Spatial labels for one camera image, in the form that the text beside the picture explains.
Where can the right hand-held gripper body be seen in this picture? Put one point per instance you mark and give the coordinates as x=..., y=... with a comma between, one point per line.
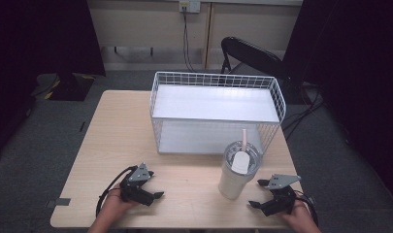
x=281, y=199

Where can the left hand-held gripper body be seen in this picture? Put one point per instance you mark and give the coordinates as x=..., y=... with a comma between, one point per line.
x=136, y=191

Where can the white tumbler cup with lid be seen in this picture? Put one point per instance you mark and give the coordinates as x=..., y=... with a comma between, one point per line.
x=231, y=184

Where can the person's right hand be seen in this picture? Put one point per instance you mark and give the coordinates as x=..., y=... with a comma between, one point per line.
x=297, y=215

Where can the person's left hand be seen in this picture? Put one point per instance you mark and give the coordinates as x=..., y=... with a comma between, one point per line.
x=114, y=204

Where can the pale pink straw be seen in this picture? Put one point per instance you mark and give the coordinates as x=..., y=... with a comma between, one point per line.
x=244, y=139

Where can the grey tape strip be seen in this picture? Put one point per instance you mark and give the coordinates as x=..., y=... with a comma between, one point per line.
x=58, y=202

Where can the small black floor tape strip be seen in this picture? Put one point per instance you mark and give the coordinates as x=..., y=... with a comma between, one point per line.
x=82, y=126

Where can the black stand base yellow tape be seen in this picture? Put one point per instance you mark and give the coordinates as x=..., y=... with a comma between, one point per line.
x=71, y=89

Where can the black folding chair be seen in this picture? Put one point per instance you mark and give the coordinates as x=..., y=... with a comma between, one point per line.
x=252, y=53

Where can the dark curtain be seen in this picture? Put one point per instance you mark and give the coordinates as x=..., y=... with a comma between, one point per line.
x=39, y=39
x=362, y=64

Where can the white wall socket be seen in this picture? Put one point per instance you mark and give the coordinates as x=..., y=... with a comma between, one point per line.
x=194, y=6

